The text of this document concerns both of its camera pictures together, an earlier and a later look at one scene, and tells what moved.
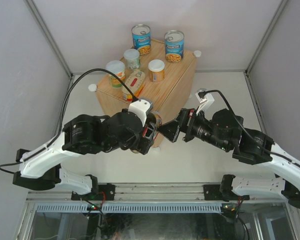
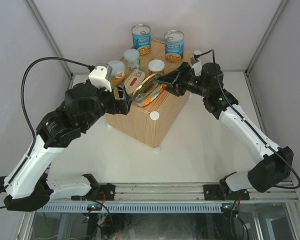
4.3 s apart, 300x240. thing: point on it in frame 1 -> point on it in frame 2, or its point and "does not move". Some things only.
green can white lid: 131,56 does not move
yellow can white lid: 117,67 does not move
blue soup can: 174,41 does not move
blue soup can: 141,35 does not move
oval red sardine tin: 135,81 does not move
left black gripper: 141,144 -> 120,106
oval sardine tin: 158,122 -> 148,90
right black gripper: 188,119 -> 181,77
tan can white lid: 156,69 does not move
